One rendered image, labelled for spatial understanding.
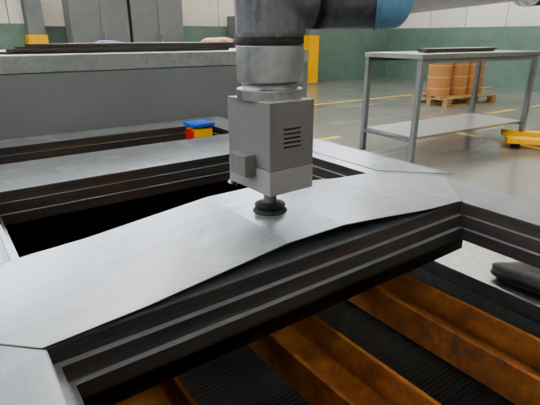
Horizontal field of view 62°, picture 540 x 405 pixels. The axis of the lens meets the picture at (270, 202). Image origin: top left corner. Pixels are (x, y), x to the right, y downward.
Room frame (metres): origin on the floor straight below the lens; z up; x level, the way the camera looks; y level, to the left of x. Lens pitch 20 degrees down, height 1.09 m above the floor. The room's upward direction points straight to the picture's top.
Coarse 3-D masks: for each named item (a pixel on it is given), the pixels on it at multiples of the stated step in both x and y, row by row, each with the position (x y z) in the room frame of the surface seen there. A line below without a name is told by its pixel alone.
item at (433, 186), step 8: (384, 176) 0.74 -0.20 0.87; (392, 176) 0.74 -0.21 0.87; (400, 176) 0.74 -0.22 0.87; (408, 176) 0.74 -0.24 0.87; (416, 176) 0.75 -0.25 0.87; (408, 184) 0.70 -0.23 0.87; (416, 184) 0.70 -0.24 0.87; (424, 184) 0.70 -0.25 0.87; (432, 184) 0.70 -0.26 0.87; (440, 184) 0.70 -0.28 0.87; (448, 184) 0.70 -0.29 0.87; (440, 192) 0.66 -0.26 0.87; (448, 192) 0.66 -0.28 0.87
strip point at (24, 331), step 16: (0, 272) 0.41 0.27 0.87; (0, 288) 0.38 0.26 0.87; (16, 288) 0.38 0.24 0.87; (0, 304) 0.35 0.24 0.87; (16, 304) 0.35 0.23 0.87; (0, 320) 0.32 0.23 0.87; (16, 320) 0.32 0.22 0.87; (32, 320) 0.32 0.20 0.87; (0, 336) 0.30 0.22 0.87; (16, 336) 0.30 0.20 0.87; (32, 336) 0.30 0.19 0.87
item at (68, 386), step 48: (48, 144) 1.01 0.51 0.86; (96, 144) 1.07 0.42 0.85; (144, 144) 1.14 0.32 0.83; (48, 192) 0.70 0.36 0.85; (96, 192) 0.74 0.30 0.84; (144, 192) 0.78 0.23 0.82; (336, 240) 0.49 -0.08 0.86; (384, 240) 0.52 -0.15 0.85; (432, 240) 0.56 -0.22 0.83; (480, 240) 0.57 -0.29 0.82; (528, 240) 0.53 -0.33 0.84; (192, 288) 0.38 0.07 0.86; (240, 288) 0.39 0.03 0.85; (288, 288) 0.42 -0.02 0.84; (336, 288) 0.45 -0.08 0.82; (96, 336) 0.31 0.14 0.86; (144, 336) 0.33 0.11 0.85; (192, 336) 0.35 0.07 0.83; (96, 384) 0.30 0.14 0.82
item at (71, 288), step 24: (24, 264) 0.42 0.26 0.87; (48, 264) 0.42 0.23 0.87; (72, 264) 0.42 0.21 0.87; (96, 264) 0.42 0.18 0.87; (24, 288) 0.38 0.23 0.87; (48, 288) 0.37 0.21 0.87; (72, 288) 0.37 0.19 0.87; (96, 288) 0.37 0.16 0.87; (120, 288) 0.37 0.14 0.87; (48, 312) 0.34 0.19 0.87; (72, 312) 0.33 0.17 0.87; (96, 312) 0.33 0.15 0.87; (120, 312) 0.33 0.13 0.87; (48, 336) 0.30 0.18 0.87; (72, 336) 0.30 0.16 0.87
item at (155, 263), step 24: (96, 240) 0.47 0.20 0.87; (120, 240) 0.47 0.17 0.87; (144, 240) 0.46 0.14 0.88; (168, 240) 0.46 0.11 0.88; (120, 264) 0.41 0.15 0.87; (144, 264) 0.41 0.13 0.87; (168, 264) 0.41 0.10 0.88; (192, 264) 0.40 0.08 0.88; (144, 288) 0.37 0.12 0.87; (168, 288) 0.36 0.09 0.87
